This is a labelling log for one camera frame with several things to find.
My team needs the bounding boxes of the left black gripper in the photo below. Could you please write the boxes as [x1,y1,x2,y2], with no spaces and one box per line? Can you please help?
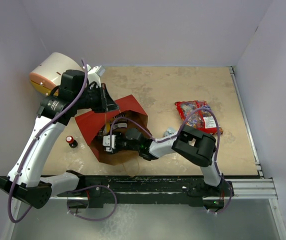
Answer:
[74,83,120,114]

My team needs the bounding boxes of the red brown paper bag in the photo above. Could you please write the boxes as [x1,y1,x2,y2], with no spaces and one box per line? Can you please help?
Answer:
[75,95,150,177]

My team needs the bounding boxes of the silver blue candy wrapper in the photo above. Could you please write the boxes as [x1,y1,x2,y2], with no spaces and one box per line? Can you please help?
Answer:
[163,127,176,137]

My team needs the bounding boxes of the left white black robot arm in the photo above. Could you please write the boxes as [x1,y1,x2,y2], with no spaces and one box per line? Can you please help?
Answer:
[0,66,119,209]

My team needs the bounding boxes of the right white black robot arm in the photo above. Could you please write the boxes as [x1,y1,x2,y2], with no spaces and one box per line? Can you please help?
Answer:
[102,125,233,197]

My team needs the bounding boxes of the dark candy packets in bag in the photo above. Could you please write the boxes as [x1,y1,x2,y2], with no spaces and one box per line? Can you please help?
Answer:
[107,111,130,130]

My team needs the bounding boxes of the small red black bottle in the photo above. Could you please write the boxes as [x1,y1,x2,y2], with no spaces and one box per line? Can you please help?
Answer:
[65,135,78,148]

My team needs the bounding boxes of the white cylindrical toy drawer cabinet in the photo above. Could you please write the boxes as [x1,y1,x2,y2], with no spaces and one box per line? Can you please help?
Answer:
[29,52,83,96]

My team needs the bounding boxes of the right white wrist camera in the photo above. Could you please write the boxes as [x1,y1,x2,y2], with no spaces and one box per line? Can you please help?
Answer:
[102,134,116,153]

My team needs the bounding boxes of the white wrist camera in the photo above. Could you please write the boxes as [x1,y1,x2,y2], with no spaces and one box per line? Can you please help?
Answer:
[102,134,116,153]
[86,64,106,86]

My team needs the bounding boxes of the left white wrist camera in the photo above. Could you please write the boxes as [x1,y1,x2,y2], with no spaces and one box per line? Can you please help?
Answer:
[86,64,106,86]

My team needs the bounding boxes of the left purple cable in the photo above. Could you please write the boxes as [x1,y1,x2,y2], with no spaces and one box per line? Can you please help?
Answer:
[7,57,89,224]

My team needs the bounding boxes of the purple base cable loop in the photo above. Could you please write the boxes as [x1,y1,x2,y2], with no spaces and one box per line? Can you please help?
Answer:
[66,184,119,222]

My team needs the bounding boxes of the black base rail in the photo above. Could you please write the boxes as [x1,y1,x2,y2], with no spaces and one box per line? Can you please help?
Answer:
[62,175,228,208]

